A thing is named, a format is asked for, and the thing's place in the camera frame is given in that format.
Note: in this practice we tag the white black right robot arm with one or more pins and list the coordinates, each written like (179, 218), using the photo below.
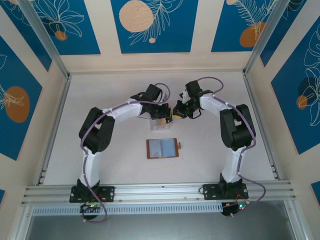
(232, 162)

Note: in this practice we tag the brown leather card holder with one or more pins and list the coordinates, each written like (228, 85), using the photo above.
(170, 147)

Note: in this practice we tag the white orange credit card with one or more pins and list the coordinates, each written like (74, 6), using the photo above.
(162, 122)

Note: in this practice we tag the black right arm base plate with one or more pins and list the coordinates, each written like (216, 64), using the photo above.
(208, 191)

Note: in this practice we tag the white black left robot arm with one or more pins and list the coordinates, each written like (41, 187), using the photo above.
(91, 162)

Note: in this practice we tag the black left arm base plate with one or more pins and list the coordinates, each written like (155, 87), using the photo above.
(110, 193)

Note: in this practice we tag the clear acrylic card stand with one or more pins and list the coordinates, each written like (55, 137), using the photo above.
(156, 127)

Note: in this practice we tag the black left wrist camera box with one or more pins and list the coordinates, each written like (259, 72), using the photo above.
(153, 92)

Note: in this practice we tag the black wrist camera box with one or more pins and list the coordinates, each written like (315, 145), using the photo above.
(193, 88)
(153, 92)

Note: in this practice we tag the aluminium side rail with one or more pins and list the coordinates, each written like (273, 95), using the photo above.
(258, 112)
(55, 125)

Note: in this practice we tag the aluminium frame post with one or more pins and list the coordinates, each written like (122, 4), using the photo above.
(45, 37)
(262, 37)

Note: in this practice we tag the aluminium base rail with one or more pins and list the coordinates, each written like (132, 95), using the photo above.
(160, 192)

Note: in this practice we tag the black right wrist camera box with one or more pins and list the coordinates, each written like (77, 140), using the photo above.
(193, 88)

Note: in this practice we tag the grey metal lower panel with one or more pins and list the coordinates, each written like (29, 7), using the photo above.
(160, 227)

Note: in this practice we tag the blue floral wall panel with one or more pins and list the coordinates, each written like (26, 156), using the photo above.
(283, 20)
(20, 75)
(87, 30)
(27, 30)
(225, 25)
(287, 100)
(175, 30)

